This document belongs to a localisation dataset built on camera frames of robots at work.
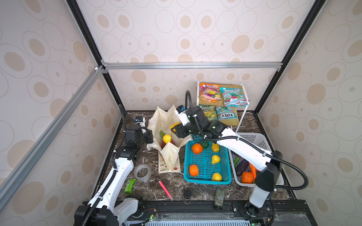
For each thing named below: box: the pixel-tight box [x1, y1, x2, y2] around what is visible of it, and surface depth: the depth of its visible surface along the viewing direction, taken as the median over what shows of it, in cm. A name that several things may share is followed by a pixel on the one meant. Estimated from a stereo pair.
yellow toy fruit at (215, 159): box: [211, 154, 221, 165], surface depth 89 cm
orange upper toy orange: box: [191, 142, 204, 155], surface depth 94 cm
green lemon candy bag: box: [198, 104, 218, 122], surface depth 95 cm
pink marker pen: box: [158, 180, 173, 202], surface depth 81 cm
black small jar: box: [182, 190, 192, 205], surface depth 71 cm
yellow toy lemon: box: [162, 134, 172, 145], surface depth 89 cm
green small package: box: [123, 178, 137, 194], surface depth 82 cm
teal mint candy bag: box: [219, 87, 248, 107], surface depth 79 cm
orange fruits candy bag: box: [198, 82, 222, 103], surface depth 81 cm
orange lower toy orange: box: [189, 163, 199, 177], surface depth 83 cm
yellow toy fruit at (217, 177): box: [211, 172, 223, 182], surface depth 83 cm
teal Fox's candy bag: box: [215, 105, 239, 122], surface depth 96 cm
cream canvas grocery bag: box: [146, 104, 192, 174], surface depth 83 cm
